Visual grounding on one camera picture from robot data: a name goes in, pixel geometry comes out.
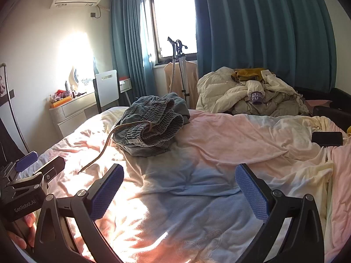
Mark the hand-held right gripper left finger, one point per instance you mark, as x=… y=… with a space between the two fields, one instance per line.
x=107 y=194

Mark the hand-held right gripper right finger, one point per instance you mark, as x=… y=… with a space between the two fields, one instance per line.
x=252 y=194

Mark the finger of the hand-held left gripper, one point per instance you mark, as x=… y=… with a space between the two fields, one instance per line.
x=27 y=159
x=53 y=165

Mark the brown woven belt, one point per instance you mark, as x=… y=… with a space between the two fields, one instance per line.
x=108 y=139

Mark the blue denim jeans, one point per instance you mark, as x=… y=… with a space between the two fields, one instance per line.
x=153 y=126

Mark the person's left hand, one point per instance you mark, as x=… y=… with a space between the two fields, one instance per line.
x=28 y=223

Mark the dark hanging cloth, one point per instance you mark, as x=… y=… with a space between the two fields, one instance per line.
x=6 y=142

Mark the curved metal pole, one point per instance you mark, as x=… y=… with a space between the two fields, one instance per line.
x=11 y=109

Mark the white vanity desk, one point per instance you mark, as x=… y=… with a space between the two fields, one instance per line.
x=74 y=109

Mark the orange box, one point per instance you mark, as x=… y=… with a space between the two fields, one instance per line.
x=57 y=104

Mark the pastel pink blue bed blanket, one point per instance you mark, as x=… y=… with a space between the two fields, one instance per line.
x=192 y=169

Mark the cosmetics clutter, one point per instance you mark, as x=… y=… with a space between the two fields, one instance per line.
x=63 y=94

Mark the white yellow curved object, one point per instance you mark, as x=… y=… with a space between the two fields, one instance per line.
x=74 y=78

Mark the black smartphone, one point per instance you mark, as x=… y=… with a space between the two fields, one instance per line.
x=326 y=139

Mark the white chair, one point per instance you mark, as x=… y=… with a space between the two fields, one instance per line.
x=108 y=87

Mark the purple white sock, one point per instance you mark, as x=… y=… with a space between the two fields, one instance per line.
x=257 y=97

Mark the white duvet pile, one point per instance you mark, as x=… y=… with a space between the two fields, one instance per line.
x=219 y=90

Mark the pink cloth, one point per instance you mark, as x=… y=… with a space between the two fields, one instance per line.
x=318 y=103

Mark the yellow plush toy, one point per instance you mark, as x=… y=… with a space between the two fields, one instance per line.
x=349 y=131

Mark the black armchair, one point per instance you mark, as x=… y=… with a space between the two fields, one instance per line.
x=337 y=109

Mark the mustard garment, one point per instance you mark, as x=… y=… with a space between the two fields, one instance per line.
x=249 y=73

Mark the garment steamer stand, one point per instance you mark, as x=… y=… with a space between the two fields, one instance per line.
x=178 y=46

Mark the wide teal curtain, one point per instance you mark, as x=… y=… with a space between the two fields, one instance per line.
x=260 y=27

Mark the window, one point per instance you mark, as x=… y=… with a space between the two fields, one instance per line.
x=175 y=19

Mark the wall poster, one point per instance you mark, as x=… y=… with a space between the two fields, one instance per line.
x=2 y=85

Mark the wall power outlet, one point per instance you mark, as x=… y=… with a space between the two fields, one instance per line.
x=94 y=14

